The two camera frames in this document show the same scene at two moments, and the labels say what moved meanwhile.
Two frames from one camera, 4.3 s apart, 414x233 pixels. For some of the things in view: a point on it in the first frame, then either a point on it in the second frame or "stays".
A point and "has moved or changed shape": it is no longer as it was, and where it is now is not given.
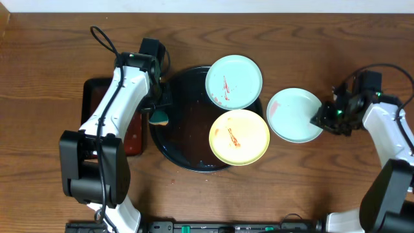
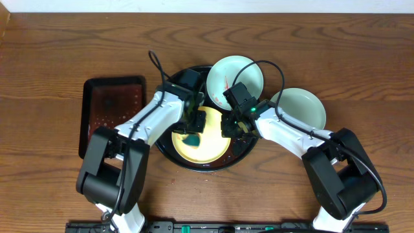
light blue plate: [289, 114] stays
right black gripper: [323, 119] to [226, 131]
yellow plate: [239, 137] to [212, 146]
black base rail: [208, 227] stays
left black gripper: [166, 88] to [178, 129]
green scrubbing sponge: [159, 117] has moved or changed shape
